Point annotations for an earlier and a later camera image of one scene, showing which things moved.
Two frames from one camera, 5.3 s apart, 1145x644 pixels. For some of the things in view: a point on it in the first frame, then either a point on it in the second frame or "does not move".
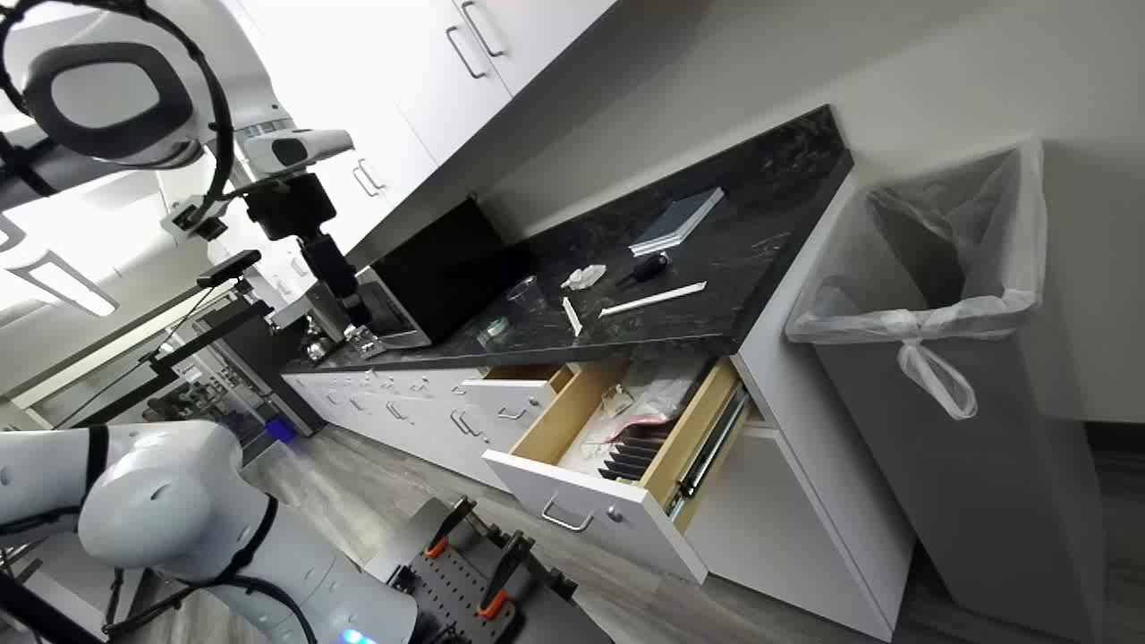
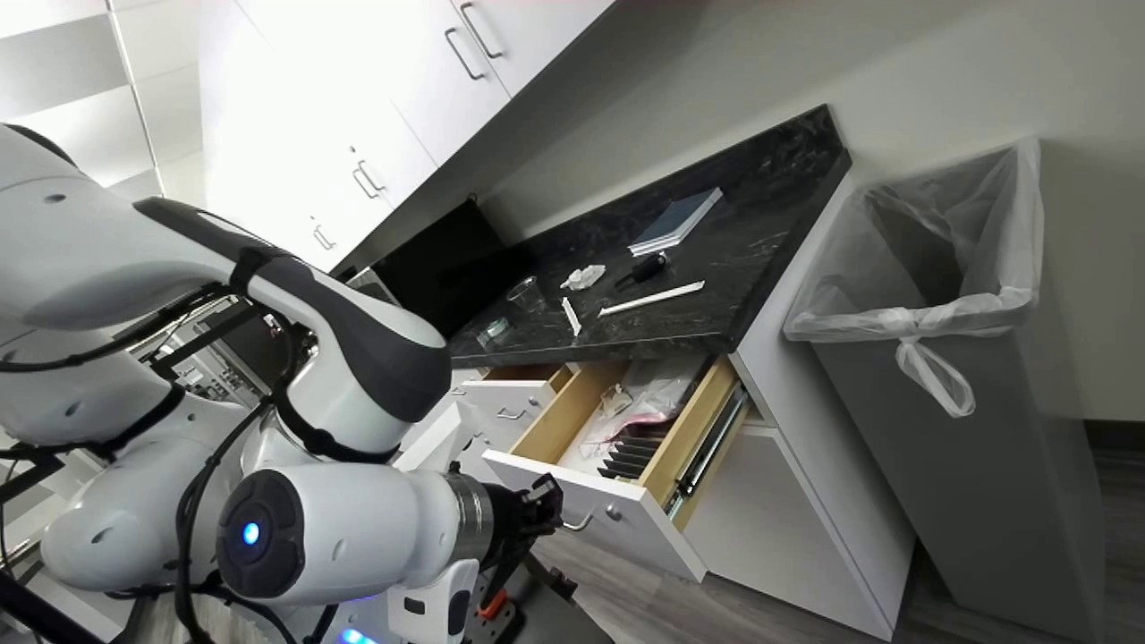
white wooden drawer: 610,445 does not move
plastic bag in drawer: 651,396 does not move
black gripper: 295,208 -> 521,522
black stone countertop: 674,270 does not move
